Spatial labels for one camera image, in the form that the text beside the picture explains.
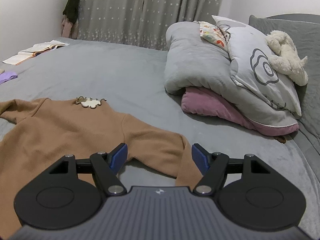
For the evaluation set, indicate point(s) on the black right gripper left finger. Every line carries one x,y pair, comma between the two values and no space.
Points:
71,191

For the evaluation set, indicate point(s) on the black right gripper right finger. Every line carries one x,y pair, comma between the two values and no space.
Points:
248,191

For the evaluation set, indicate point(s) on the brown ribbed sweater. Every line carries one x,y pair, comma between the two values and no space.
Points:
45,130

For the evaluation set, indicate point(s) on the dark hanging clothes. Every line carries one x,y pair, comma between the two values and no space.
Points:
70,22

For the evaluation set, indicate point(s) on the pink folded blanket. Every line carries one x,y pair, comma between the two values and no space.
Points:
205,102

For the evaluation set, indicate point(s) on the grey flower print pillow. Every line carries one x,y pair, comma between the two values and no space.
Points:
250,68

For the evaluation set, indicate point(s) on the purple cloth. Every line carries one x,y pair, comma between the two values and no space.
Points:
7,76

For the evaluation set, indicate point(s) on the cream plush toy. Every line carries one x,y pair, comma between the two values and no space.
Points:
286,59

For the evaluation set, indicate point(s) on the grey folded quilt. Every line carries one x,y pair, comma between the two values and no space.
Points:
194,62

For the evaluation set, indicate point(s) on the open white book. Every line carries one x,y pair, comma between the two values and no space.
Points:
33,51

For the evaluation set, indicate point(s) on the floral patterned pillow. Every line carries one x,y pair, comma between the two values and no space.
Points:
213,35

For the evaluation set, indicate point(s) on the grey patterned curtain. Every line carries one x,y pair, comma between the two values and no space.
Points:
140,23

